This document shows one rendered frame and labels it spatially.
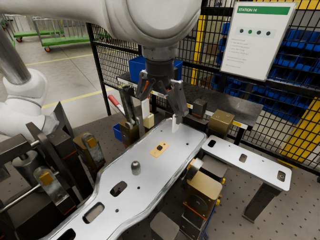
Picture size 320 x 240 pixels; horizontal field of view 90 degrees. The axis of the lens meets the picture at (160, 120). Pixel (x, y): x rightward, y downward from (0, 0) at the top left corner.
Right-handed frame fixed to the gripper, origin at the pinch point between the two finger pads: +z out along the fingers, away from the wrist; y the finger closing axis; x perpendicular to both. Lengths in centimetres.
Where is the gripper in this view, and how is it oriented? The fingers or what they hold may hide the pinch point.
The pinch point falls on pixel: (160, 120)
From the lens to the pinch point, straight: 53.3
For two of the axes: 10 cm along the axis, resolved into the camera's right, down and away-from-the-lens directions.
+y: 7.9, 3.7, -4.9
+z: 0.0, 8.0, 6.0
